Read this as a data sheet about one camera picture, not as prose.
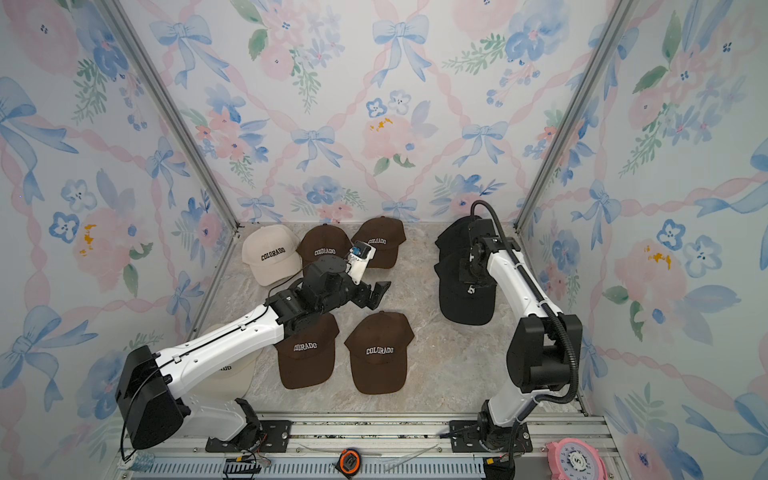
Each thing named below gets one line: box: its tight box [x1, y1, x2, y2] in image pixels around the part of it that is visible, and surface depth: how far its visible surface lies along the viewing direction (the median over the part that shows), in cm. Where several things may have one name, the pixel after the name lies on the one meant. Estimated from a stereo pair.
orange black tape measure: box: [332, 448, 361, 480], surface depth 70 cm
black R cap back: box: [435, 215, 482, 261], surface depth 114 cm
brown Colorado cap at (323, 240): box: [296, 223, 353, 271], surface depth 111 cm
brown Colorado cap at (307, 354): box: [274, 313, 340, 389], surface depth 85 cm
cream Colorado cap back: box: [242, 224, 303, 286], surface depth 107 cm
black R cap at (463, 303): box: [434, 229, 497, 325], surface depth 93 cm
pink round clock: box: [545, 437, 608, 480], surface depth 70 cm
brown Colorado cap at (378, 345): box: [344, 311, 415, 395], surface depth 85 cm
